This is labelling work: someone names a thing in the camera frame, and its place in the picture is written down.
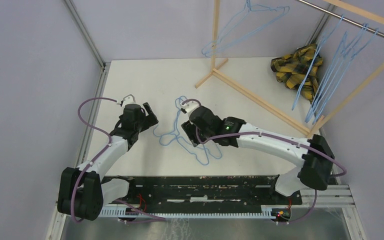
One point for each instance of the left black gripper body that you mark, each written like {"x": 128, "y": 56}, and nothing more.
{"x": 143, "y": 124}

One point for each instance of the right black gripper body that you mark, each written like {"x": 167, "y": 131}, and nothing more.
{"x": 189, "y": 128}

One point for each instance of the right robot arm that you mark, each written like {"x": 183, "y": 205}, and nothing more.
{"x": 312, "y": 157}

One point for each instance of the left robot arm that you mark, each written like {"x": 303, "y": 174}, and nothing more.
{"x": 82, "y": 190}

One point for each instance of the pile of blue hangers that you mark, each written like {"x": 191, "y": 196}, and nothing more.
{"x": 201, "y": 154}

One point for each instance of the yellow plaid shirt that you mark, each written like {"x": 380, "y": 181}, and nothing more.
{"x": 291, "y": 69}

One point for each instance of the metal rack rod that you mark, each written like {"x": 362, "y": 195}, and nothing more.
{"x": 344, "y": 19}

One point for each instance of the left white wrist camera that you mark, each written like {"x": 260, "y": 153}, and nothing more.
{"x": 129, "y": 99}

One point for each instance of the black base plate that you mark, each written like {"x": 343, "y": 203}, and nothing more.
{"x": 209, "y": 197}

